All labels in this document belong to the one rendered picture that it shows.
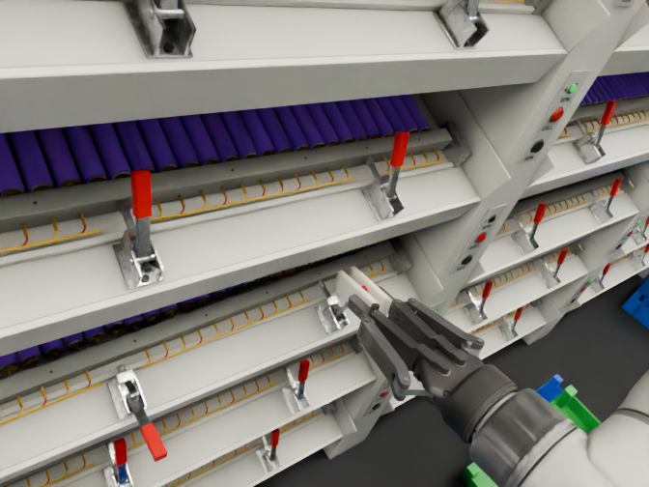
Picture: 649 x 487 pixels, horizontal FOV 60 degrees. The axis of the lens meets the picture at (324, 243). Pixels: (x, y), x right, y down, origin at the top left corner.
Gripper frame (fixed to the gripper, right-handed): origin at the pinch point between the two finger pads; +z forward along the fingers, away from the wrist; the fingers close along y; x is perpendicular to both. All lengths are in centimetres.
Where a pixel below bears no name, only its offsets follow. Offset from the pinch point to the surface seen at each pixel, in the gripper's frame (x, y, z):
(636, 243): -27, 112, 6
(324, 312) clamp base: -6.0, -1.0, 4.4
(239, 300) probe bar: -2.6, -11.9, 7.6
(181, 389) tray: -8.0, -21.3, 2.9
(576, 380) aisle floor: -58, 90, -4
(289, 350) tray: -8.2, -7.3, 2.5
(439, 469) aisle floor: -58, 36, -3
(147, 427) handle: -6.1, -26.7, -1.1
